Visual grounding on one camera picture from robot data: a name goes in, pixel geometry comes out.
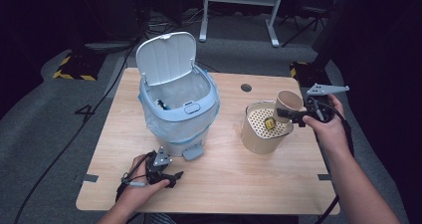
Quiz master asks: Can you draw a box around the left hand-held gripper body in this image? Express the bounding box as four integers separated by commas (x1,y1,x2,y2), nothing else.
144,146,174,186

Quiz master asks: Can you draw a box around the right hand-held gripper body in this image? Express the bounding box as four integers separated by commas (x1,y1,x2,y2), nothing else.
305,83,350,123

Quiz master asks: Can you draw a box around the brown paper cup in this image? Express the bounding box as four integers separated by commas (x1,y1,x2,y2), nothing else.
272,90,305,124

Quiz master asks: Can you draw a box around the beige container with perforated strainer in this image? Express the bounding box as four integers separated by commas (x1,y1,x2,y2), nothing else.
240,100,295,155

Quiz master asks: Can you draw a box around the light blue pedal trash bin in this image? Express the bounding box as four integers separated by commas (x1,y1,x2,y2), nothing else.
134,31,221,162

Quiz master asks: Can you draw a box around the person's right hand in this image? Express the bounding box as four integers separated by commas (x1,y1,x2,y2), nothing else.
302,94,350,155

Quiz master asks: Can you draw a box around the person's left hand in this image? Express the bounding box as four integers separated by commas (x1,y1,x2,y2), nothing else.
115,154,171,207

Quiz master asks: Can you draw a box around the black yellow striped stand base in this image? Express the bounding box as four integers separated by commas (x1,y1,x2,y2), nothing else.
290,61,334,90
52,52,105,82

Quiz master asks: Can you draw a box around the clear plastic bin liner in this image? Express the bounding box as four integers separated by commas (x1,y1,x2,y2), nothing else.
138,72,221,144

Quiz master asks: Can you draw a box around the black tripod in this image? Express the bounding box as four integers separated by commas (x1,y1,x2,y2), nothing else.
280,5,334,49

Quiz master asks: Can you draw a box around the flat grey stand foot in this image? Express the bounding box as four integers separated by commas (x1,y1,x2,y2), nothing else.
84,40,134,54

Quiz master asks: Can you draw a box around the right hand-held gripper cable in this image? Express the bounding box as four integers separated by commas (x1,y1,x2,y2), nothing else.
313,99,355,224

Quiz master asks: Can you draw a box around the hand-held gripper cable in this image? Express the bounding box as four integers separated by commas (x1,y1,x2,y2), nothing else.
114,151,157,202
313,99,355,224

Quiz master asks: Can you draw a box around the left hand-held gripper cable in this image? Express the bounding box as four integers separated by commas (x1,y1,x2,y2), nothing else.
114,151,157,202

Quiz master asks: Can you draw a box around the long black floor cable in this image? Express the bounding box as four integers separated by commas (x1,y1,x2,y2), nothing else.
12,43,136,224

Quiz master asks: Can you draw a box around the thin black floor cable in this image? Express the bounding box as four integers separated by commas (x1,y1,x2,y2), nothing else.
195,60,220,74

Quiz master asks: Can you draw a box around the bundle of floor cables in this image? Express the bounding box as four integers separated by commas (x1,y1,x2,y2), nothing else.
145,7,205,36

